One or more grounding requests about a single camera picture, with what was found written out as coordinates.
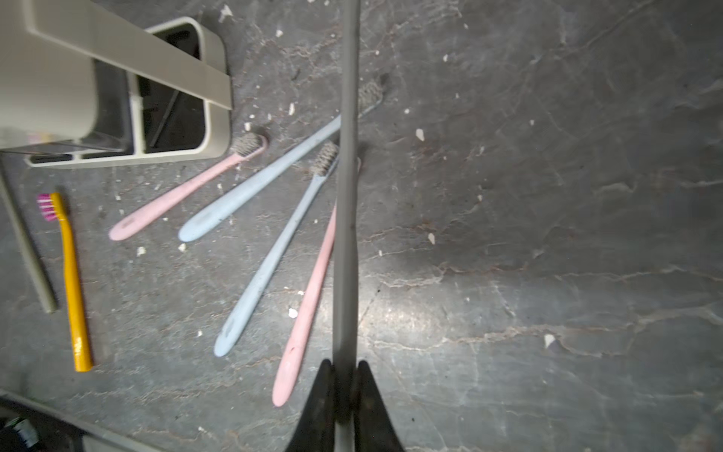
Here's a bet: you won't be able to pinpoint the white toothbrush holder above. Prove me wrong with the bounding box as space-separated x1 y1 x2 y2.
1 1 233 168

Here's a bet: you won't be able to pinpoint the dark grey toothbrush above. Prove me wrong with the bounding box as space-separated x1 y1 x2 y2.
333 0 361 451

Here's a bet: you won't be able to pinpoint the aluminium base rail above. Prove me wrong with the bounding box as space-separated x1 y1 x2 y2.
1 390 158 451

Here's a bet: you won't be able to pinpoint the yellow toothbrush pink bristles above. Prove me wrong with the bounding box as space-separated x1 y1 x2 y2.
37 192 93 373

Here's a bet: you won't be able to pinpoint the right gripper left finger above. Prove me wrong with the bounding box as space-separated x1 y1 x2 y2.
285 359 335 452

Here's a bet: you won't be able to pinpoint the grey-green toothbrush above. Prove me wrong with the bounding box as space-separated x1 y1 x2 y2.
1 171 58 314

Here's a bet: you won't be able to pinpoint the light blue toothbrush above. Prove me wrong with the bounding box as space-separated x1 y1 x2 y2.
177 78 385 244
214 141 340 357

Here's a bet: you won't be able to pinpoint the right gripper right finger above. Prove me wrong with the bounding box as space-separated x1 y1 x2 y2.
353 361 405 452

